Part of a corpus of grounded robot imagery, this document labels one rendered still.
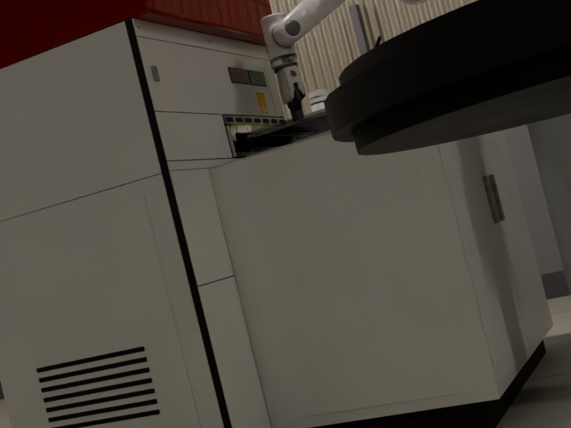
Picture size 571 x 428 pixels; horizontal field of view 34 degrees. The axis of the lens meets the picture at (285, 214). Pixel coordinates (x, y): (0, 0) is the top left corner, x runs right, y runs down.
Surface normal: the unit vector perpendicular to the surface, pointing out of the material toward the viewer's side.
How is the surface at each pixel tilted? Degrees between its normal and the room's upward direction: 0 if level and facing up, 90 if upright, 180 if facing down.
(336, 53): 90
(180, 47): 90
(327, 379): 90
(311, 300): 90
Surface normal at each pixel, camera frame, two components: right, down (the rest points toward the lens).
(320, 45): -0.46, 0.09
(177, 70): 0.88, -0.23
